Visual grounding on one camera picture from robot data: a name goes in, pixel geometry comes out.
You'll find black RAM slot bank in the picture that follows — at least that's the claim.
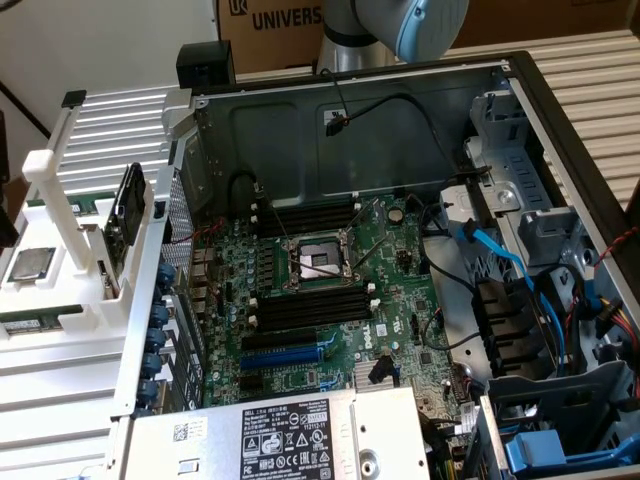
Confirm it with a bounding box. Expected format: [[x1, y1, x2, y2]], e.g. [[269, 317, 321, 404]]
[[249, 201, 363, 239], [247, 282, 380, 333]]

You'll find green RAM stick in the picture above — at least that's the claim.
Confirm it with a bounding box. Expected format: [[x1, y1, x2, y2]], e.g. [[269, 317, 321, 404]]
[[0, 304, 84, 338], [26, 192, 116, 217]]

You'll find thin metal locking lever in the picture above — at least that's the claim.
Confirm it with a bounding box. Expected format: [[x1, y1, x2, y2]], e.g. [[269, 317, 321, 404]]
[[253, 185, 297, 251], [354, 230, 392, 267]]

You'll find green Dell motherboard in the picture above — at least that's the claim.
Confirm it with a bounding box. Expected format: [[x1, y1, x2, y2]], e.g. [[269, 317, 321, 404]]
[[188, 195, 485, 416]]

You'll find open black PC case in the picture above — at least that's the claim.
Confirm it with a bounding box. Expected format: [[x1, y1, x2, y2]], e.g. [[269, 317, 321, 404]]
[[110, 49, 640, 480]]

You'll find blue expansion slot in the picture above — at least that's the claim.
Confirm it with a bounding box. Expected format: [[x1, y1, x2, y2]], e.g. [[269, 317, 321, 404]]
[[239, 347, 323, 371]]

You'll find silver heatsink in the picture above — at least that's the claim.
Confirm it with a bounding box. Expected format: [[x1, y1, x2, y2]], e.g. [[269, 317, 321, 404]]
[[353, 355, 402, 390]]

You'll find graphics card with black cover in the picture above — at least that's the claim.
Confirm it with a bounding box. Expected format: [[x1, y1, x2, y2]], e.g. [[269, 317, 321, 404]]
[[98, 162, 147, 296]]

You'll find grey metal disk bay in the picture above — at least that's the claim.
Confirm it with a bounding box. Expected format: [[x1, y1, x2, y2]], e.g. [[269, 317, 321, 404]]
[[464, 90, 556, 226]]

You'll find silver power supply unit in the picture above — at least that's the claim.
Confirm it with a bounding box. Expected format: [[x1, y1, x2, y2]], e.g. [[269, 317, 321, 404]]
[[115, 385, 431, 480]]

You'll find brown Universal Robots cardboard box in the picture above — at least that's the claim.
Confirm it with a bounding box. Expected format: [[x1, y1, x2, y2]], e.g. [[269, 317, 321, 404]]
[[215, 0, 326, 69]]

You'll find white parts rack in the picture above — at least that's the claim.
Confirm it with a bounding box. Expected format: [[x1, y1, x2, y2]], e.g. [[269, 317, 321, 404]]
[[0, 90, 156, 353]]

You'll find silver CPU chip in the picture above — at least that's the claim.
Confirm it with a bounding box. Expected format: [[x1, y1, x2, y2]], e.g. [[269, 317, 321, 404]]
[[9, 246, 57, 282]]

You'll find blue plastic drive latch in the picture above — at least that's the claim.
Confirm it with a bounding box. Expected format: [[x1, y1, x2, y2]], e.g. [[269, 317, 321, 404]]
[[503, 429, 640, 472]]

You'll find CPU socket with metal frame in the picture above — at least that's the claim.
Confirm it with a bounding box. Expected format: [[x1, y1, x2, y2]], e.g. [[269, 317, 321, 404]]
[[280, 228, 362, 291]]

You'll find red and black twisted wire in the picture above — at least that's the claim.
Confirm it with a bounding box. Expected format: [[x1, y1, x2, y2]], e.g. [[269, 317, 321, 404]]
[[592, 225, 640, 271], [169, 221, 224, 246]]

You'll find black wire with connector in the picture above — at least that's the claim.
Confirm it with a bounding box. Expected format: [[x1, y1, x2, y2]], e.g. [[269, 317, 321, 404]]
[[319, 67, 493, 184]]

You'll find blue SATA wire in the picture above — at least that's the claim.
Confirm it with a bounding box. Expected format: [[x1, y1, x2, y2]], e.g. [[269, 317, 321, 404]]
[[462, 219, 571, 371]]

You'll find black box mount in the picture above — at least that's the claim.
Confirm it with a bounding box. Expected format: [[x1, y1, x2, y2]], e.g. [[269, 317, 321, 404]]
[[176, 40, 237, 90]]

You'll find yellow red power wire bundle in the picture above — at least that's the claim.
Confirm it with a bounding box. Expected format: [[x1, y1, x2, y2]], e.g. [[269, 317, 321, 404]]
[[597, 294, 640, 349]]

